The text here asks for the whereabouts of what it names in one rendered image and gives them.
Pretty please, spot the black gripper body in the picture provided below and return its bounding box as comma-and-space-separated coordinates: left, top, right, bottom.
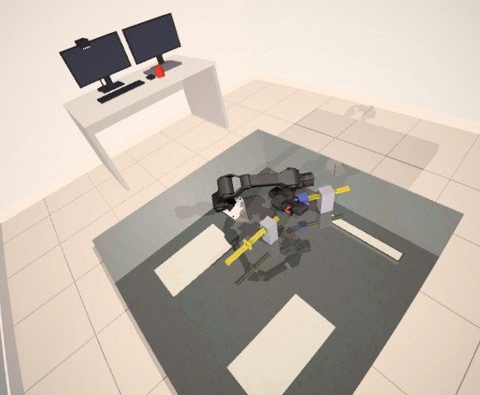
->
268, 187, 309, 216

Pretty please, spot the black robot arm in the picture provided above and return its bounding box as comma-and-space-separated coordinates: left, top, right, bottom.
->
212, 167, 314, 212

